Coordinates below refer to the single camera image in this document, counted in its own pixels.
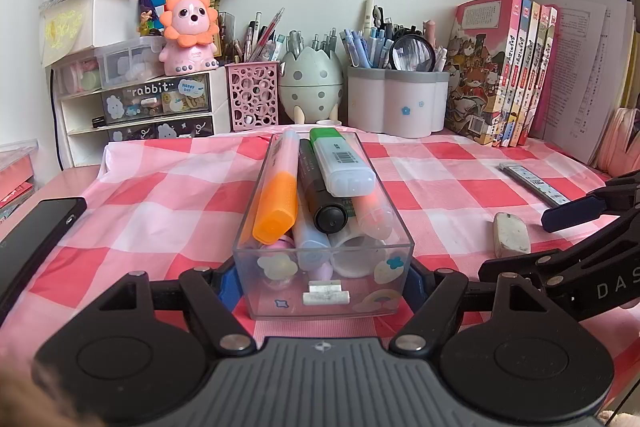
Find lilac barcode pen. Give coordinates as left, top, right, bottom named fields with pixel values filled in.
left=257, top=235, right=298, bottom=281

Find green glue stick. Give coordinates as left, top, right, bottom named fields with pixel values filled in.
left=329, top=229, right=385, bottom=279

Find pink highlighter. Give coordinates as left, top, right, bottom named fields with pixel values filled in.
left=352, top=192, right=394, bottom=241

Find orange highlighter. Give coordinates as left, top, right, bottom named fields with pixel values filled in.
left=253, top=129, right=300, bottom=245

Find light blue highlighter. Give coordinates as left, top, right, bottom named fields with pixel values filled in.
left=293, top=192, right=332, bottom=272

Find clear plastic organizer tray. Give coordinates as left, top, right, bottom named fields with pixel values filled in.
left=232, top=130, right=414, bottom=320

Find black marker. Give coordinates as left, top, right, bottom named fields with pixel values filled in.
left=298, top=139, right=349, bottom=234

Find green highlighter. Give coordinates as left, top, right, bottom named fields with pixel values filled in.
left=309, top=128, right=375, bottom=197

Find white used eraser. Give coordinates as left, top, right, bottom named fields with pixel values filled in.
left=492, top=212, right=530, bottom=259

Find pencil lead refill case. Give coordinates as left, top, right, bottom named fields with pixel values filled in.
left=498, top=164, right=570, bottom=208

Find pink checkered tablecloth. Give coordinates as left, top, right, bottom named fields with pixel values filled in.
left=0, top=128, right=640, bottom=413

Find blue spine comic book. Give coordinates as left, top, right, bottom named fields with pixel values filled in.
left=494, top=0, right=532, bottom=146

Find white paper stack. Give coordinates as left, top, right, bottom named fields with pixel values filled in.
left=534, top=0, right=634, bottom=164

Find cream spine comic book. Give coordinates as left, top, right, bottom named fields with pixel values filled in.
left=505, top=0, right=541, bottom=146

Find red spine comic book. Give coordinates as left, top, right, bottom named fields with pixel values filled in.
left=509, top=2, right=550, bottom=147

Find white flower pen holder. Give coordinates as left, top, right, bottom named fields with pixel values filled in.
left=347, top=67, right=449, bottom=139

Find black smartphone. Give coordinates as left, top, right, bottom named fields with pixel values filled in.
left=0, top=197, right=87, bottom=323

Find pink comic book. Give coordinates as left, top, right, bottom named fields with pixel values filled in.
left=445, top=0, right=523, bottom=145

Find white spine comic book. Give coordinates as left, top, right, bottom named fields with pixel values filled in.
left=515, top=4, right=558, bottom=145

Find magnifying glass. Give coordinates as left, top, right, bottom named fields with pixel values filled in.
left=390, top=34, right=436, bottom=72

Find pink perforated pen holder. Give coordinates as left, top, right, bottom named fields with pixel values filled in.
left=224, top=62, right=280, bottom=132

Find pink storage box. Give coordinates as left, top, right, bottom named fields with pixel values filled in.
left=0, top=140, right=38, bottom=209

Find white drawer organizer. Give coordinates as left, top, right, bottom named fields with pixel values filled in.
left=50, top=37, right=231, bottom=167

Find green egg pen holder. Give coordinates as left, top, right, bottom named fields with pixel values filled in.
left=279, top=48, right=344, bottom=124

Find pink lion toy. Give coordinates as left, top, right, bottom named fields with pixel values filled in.
left=158, top=0, right=219, bottom=76

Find colourful puzzle cube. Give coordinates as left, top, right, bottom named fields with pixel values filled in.
left=139, top=0, right=167, bottom=36

